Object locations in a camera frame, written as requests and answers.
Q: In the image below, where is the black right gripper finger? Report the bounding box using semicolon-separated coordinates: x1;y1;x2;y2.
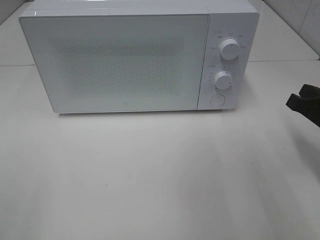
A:
299;84;320;99
286;93;320;127

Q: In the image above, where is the white control knob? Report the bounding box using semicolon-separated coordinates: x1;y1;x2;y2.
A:
218;37;241;61
213;71;233;90

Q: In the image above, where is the round white door button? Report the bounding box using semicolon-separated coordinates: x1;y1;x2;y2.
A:
210;94;226;108

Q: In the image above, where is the white microwave door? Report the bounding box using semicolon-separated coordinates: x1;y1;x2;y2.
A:
20;14;209;114

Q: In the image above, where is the white microwave oven body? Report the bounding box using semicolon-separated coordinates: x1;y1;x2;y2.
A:
19;0;260;113

